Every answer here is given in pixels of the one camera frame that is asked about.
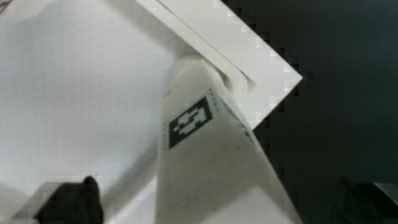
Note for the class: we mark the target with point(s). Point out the white desk leg front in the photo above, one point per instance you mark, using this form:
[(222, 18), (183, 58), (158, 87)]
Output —
[(216, 184)]

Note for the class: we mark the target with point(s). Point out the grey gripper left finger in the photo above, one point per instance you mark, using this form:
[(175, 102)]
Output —
[(69, 206)]

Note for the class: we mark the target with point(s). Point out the white desk tabletop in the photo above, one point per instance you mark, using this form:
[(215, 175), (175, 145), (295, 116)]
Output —
[(87, 53)]

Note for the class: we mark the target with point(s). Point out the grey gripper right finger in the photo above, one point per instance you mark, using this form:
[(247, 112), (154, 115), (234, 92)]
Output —
[(366, 204)]

